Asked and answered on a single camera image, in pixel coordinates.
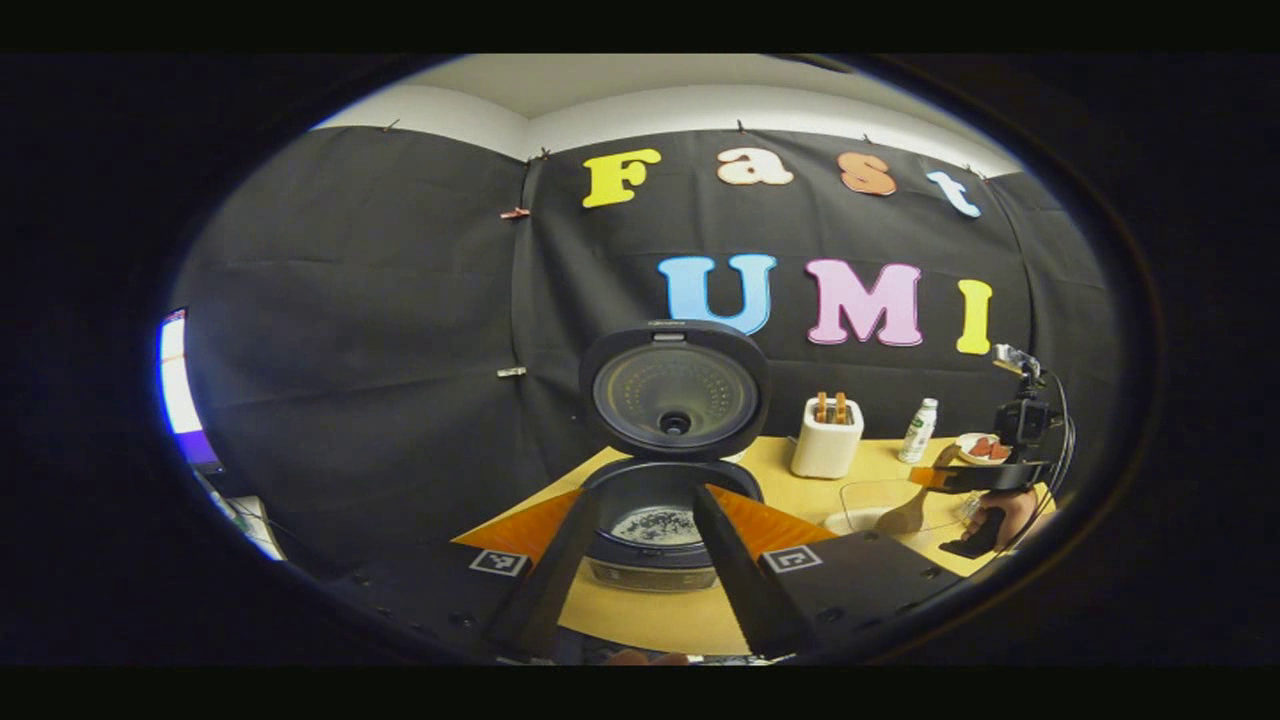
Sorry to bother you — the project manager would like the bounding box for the white rice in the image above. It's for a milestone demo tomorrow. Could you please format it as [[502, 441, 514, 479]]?
[[825, 507, 906, 536]]

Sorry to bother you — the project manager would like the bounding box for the dark blue rice cooker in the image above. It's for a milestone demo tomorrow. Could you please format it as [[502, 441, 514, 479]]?
[[578, 320, 773, 593]]

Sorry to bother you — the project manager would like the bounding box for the computer monitor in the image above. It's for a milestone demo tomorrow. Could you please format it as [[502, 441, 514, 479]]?
[[158, 308, 226, 476]]

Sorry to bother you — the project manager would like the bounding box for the white toaster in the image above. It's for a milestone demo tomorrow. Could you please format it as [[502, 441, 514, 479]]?
[[789, 392, 865, 480]]

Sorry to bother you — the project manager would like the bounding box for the white drink bottle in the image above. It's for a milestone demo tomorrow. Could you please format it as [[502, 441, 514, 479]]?
[[897, 398, 940, 465]]

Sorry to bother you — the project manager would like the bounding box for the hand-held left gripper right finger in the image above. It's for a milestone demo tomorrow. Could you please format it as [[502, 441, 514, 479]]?
[[692, 483, 966, 659]]

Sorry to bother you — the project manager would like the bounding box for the white round plate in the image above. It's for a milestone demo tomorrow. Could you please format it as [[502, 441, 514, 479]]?
[[955, 432, 1013, 467]]

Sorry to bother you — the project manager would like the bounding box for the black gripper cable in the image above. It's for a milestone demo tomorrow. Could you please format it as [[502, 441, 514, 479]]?
[[1038, 368, 1079, 546]]

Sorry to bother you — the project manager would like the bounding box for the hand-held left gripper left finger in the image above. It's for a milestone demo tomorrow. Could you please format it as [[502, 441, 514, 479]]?
[[330, 485, 606, 661]]

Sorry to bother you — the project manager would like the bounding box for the wooden spoon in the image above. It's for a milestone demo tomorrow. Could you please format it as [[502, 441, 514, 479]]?
[[875, 445, 961, 536]]

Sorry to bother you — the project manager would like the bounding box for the white desk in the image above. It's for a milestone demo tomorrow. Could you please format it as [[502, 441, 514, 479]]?
[[195, 470, 288, 561]]

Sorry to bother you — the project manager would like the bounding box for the black backdrop cloth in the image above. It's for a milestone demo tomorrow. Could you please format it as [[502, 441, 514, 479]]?
[[175, 125, 1116, 581]]

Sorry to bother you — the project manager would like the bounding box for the clear plastic box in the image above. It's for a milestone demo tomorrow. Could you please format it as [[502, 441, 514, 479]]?
[[822, 478, 976, 541]]

